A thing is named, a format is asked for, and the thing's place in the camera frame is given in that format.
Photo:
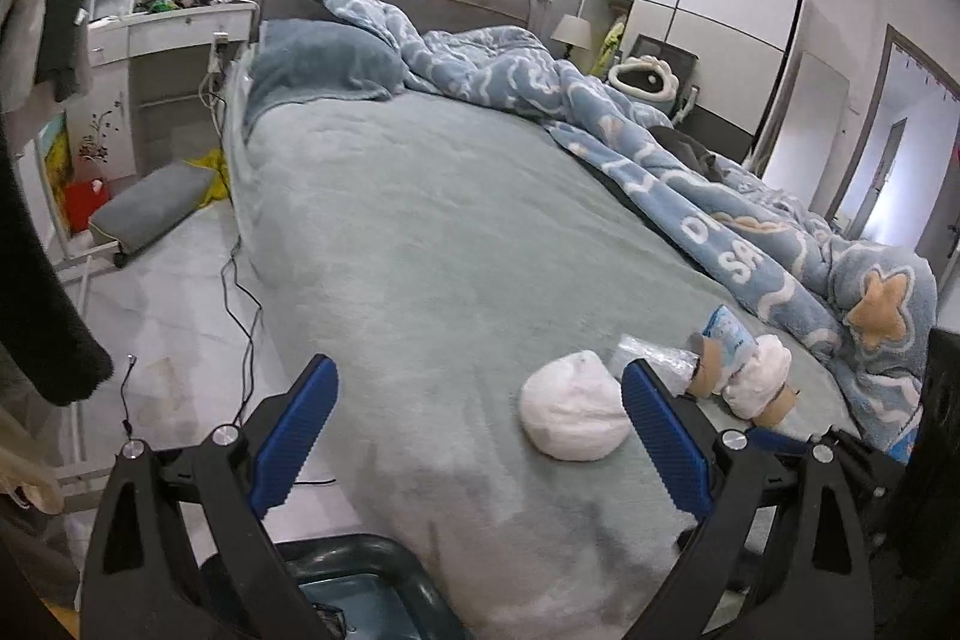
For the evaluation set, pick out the beige cloth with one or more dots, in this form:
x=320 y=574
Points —
x=30 y=460

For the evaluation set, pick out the dark hanging garment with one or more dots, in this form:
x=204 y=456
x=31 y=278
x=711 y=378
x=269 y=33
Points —
x=37 y=280

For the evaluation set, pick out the black framed panel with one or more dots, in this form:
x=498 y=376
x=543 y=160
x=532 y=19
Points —
x=679 y=57

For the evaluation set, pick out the blue fleece pillow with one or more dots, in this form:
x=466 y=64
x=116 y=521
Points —
x=315 y=63

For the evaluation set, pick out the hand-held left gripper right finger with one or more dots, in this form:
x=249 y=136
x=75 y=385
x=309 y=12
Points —
x=664 y=437

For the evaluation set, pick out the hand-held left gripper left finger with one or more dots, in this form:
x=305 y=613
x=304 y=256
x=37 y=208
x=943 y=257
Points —
x=289 y=437

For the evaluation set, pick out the grey floor pillow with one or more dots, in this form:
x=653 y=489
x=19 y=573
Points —
x=150 y=205

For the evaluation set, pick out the blue printed blanket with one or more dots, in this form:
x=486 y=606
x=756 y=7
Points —
x=585 y=108

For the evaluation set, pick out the clear plastic wrapper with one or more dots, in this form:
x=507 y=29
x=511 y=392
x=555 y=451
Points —
x=652 y=359

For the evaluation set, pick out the dark plastic trash bin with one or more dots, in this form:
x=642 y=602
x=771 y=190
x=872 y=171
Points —
x=360 y=572

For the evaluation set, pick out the white tissue ball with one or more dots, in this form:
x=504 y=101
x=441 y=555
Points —
x=574 y=407

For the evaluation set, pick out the brown cardboard tube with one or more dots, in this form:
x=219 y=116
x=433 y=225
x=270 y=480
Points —
x=705 y=374

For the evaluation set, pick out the white vanity desk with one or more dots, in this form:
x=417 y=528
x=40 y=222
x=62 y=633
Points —
x=172 y=29

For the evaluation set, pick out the bed with grey-green sheet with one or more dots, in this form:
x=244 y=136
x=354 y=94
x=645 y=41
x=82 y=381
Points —
x=450 y=235

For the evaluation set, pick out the dark grey cat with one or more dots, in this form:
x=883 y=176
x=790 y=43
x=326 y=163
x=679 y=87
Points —
x=686 y=149

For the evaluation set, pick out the red box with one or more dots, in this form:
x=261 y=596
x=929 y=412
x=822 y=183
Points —
x=82 y=205

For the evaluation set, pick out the grey door frame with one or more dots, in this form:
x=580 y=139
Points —
x=885 y=108

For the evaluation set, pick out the yellow-green cloth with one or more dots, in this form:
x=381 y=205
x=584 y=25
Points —
x=609 y=44

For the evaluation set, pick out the blue tissue packet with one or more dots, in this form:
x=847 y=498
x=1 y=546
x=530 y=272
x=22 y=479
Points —
x=724 y=332

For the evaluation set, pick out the white table lamp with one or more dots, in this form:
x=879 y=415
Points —
x=571 y=31

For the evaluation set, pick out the yellow cloth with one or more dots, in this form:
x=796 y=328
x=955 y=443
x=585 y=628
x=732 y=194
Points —
x=214 y=179

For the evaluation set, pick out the yellow painting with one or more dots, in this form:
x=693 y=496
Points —
x=54 y=156

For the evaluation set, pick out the white cat bed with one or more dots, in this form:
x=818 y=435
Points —
x=645 y=78

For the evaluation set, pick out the white wardrobe with black frame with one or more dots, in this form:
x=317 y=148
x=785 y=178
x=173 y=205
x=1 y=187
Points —
x=712 y=25

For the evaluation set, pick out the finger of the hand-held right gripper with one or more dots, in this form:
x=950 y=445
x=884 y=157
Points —
x=776 y=440

